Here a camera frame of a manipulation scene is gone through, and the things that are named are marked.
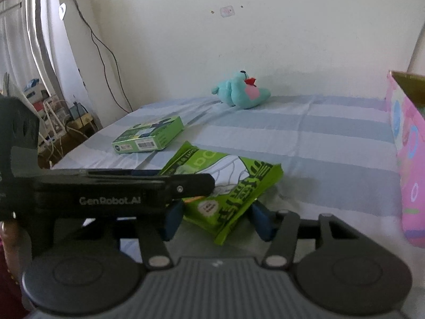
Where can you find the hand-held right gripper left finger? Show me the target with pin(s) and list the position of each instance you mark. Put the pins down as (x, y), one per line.
(174, 220)

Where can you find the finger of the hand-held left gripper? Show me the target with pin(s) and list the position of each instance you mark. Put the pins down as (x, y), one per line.
(189, 186)

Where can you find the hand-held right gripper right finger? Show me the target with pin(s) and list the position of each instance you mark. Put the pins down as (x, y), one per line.
(262, 223)

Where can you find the green snack packet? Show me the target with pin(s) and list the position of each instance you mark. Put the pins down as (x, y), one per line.
(239, 186)

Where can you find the pink storage box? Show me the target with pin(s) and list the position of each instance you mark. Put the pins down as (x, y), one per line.
(410, 159)

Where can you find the person's left hand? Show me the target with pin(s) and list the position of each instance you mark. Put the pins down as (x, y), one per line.
(7, 249)

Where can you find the green cardboard box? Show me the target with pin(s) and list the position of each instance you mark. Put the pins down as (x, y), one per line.
(149, 136)

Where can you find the blue and white box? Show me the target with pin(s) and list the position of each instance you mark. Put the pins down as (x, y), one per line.
(33, 88)

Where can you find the striped blue bed sheet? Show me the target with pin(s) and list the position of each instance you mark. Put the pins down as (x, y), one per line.
(298, 139)

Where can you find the teal plush toy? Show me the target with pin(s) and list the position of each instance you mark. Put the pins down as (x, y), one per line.
(239, 94)

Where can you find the white curtain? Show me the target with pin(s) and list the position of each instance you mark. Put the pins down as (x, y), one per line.
(20, 40)

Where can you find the pink wall sticker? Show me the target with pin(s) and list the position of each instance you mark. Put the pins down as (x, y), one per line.
(227, 11)

